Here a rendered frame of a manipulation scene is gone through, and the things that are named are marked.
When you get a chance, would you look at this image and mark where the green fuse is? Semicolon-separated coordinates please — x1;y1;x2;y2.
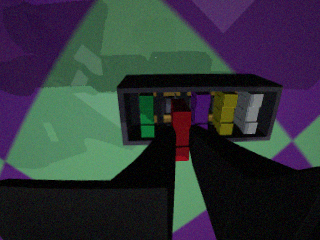
139;93;155;137

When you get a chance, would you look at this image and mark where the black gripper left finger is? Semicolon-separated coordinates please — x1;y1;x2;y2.
0;125;176;240

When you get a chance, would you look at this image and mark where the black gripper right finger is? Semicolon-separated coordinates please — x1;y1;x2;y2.
189;124;320;240

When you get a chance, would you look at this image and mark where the purple fuse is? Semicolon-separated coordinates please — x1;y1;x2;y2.
191;92;211;129

